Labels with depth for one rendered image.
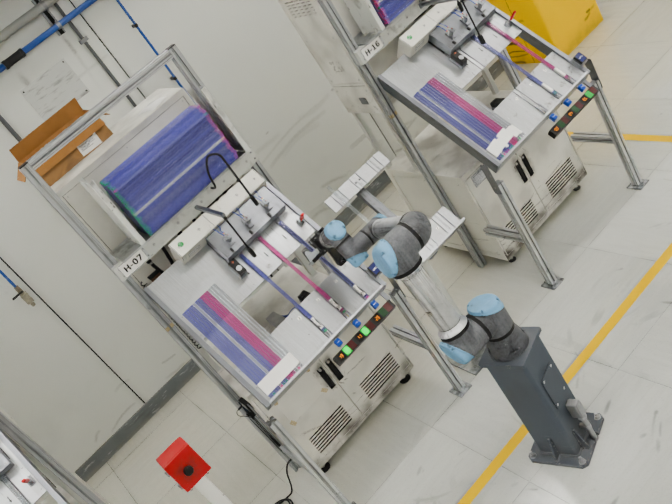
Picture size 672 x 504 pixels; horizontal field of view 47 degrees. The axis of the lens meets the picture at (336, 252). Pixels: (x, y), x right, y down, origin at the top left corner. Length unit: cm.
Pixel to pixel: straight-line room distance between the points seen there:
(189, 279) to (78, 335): 167
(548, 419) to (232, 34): 306
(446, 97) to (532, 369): 142
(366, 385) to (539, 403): 103
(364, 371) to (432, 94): 132
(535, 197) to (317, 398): 155
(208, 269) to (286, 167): 198
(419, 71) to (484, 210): 76
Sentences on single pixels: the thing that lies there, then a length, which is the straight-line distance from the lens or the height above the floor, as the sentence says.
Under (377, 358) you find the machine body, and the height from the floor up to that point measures 25.
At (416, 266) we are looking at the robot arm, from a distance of 253.
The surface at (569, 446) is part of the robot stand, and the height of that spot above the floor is 8.
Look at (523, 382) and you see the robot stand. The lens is 289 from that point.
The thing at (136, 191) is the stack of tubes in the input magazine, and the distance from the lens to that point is 317.
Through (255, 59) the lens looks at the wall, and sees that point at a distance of 503.
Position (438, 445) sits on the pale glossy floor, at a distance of 352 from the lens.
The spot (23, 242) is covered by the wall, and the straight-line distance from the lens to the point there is 464.
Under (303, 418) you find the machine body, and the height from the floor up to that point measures 33.
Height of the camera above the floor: 240
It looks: 28 degrees down
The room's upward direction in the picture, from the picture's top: 36 degrees counter-clockwise
